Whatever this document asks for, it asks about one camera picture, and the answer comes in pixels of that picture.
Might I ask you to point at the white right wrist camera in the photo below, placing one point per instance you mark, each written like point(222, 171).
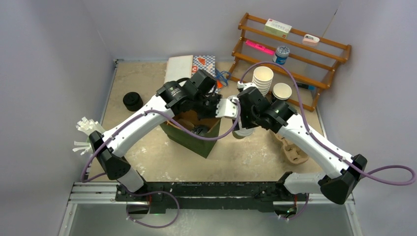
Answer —
point(243, 86)

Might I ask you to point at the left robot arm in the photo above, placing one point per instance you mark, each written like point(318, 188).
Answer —
point(110, 147)

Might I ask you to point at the pink white small case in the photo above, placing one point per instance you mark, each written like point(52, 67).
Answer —
point(310, 40)

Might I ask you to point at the green paper bag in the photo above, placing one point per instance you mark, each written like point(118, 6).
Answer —
point(198, 146)

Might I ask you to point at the stack of white paper cups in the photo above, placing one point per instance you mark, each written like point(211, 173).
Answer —
point(262, 78)

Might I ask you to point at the brown pulp cup carrier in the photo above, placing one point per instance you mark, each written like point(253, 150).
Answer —
point(188, 125)

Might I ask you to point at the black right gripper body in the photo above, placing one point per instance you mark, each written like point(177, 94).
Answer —
point(249, 119)

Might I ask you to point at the white green box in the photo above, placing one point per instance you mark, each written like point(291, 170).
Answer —
point(277, 28)

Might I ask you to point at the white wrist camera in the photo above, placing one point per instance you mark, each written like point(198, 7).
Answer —
point(243, 86)
point(227, 108)

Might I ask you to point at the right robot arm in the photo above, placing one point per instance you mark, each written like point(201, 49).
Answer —
point(340, 173)

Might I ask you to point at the blue lidded jar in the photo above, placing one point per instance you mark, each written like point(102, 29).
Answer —
point(281, 54)

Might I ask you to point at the pink highlighter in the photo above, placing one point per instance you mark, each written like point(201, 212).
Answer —
point(259, 47)

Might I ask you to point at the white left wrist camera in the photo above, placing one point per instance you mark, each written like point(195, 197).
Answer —
point(227, 108)

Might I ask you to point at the wooden shelf rack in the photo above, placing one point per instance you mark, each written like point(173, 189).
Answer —
point(319, 86)

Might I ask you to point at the orange paper bag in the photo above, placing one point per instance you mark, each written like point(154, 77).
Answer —
point(220, 84)

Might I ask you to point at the wrapped white straws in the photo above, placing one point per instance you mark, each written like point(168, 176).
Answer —
point(86, 126)

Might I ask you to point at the single white coffee lid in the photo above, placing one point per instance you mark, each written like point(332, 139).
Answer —
point(248, 131)

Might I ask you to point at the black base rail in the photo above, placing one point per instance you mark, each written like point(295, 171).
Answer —
point(263, 196)

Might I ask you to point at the single black coffee lid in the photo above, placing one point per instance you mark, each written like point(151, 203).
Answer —
point(200, 130)

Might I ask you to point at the blue checkered bakery bag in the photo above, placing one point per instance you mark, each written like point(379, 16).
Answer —
point(206, 63)

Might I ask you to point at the dark printed coffee cup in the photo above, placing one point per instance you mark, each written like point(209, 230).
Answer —
point(281, 91)

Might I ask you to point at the green takeout paper cup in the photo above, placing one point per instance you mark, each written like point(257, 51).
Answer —
point(239, 135)

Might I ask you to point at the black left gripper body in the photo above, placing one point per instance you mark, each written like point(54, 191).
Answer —
point(206, 106)

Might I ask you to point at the dark blue marker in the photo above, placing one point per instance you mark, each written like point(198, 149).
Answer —
point(305, 86)

